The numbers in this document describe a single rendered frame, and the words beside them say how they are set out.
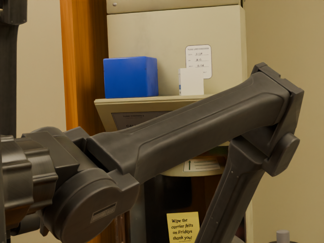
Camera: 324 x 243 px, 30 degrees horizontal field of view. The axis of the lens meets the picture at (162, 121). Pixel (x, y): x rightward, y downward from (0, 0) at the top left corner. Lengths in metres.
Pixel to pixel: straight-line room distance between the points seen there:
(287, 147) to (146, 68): 0.53
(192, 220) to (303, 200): 0.51
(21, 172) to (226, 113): 0.31
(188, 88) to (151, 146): 0.68
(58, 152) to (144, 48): 0.88
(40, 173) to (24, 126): 1.50
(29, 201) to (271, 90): 0.40
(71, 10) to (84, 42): 0.09
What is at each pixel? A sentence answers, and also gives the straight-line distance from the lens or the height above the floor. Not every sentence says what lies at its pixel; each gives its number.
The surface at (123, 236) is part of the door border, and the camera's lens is 1.49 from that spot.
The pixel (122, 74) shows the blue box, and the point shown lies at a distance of 1.34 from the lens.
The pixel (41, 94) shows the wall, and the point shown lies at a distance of 2.01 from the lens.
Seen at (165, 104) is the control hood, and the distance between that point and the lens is 1.32.
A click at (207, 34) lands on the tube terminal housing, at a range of 1.41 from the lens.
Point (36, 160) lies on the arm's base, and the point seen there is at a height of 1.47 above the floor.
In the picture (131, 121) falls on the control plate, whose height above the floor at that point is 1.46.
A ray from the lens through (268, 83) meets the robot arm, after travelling 0.83.
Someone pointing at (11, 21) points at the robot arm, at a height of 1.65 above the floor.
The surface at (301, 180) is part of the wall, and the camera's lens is 1.84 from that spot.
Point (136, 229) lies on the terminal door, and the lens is 1.48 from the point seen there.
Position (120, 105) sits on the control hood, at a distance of 1.34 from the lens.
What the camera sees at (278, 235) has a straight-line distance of 1.34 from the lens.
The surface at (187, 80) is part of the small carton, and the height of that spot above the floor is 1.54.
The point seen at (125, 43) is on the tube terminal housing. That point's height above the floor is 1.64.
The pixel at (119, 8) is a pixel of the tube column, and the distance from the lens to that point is 1.47.
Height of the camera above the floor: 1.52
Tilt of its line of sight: 3 degrees down
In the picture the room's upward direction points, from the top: 2 degrees counter-clockwise
